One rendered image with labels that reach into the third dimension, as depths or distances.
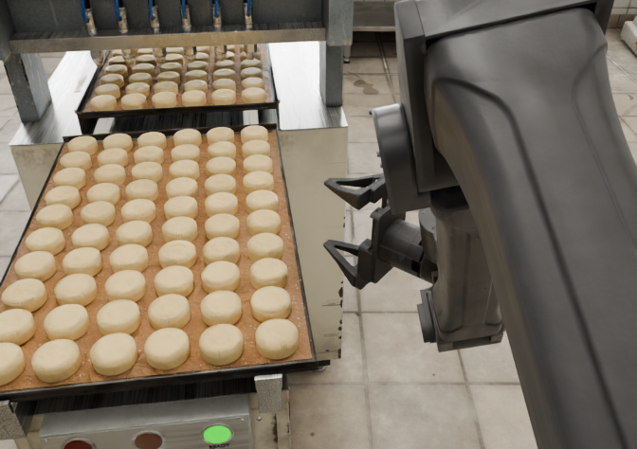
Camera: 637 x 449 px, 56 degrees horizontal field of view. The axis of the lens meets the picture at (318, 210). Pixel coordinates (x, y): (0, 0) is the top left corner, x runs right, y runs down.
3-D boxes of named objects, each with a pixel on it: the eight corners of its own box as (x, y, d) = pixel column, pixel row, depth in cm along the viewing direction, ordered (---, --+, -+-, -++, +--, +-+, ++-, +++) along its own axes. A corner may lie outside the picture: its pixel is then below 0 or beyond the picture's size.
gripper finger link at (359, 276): (340, 201, 81) (401, 225, 76) (339, 243, 85) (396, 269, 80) (310, 224, 76) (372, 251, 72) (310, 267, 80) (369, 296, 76)
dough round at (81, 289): (105, 294, 78) (102, 282, 77) (71, 315, 75) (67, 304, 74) (83, 278, 80) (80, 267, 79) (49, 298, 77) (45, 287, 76)
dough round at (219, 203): (245, 210, 94) (244, 200, 92) (219, 224, 91) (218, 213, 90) (225, 198, 96) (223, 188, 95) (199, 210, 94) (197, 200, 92)
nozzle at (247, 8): (244, 57, 127) (238, -32, 117) (258, 56, 127) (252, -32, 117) (245, 67, 122) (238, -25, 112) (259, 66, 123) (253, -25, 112)
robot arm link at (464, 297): (380, 174, 29) (620, 128, 27) (362, 80, 31) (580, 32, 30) (420, 361, 67) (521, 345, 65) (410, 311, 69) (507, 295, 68)
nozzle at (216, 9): (214, 58, 126) (206, -31, 116) (228, 57, 127) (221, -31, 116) (214, 68, 122) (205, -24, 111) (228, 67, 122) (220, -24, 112)
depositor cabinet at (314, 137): (145, 173, 276) (108, -15, 228) (299, 164, 283) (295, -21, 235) (94, 403, 172) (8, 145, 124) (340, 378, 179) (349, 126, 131)
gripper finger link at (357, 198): (342, 155, 77) (406, 178, 72) (340, 202, 81) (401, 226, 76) (310, 176, 73) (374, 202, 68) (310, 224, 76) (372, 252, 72)
